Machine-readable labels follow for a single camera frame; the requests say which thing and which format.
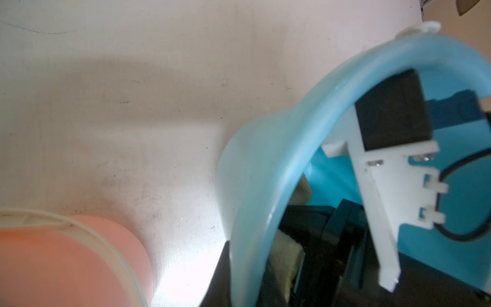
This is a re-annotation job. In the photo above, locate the light blue plastic bucket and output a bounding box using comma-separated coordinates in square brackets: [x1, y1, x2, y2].
[216, 23, 490, 306]

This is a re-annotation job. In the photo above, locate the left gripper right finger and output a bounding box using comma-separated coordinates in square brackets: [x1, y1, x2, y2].
[322, 69, 448, 292]

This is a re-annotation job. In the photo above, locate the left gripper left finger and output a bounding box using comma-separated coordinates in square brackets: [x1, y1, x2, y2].
[200, 241, 231, 307]

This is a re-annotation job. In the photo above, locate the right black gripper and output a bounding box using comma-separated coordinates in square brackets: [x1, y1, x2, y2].
[260, 200, 490, 306]

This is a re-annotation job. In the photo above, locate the beige cleaning cloth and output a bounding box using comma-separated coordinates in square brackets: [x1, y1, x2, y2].
[270, 175, 312, 303]

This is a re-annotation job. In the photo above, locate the pink plastic bucket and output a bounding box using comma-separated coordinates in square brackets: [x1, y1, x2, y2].
[1, 207, 154, 306]

